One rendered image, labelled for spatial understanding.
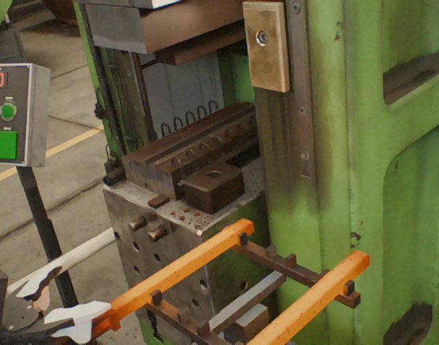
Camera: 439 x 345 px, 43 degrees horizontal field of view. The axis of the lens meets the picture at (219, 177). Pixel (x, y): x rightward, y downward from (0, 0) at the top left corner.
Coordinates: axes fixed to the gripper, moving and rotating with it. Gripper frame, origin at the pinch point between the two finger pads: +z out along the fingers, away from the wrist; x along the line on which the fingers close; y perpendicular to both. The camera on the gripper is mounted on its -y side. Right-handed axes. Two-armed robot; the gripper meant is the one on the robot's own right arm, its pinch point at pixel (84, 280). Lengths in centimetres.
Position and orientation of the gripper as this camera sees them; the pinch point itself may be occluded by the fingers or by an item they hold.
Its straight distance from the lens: 90.4
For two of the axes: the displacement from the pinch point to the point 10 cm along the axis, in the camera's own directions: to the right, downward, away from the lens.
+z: 7.3, -4.1, 5.5
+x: 6.7, 2.6, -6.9
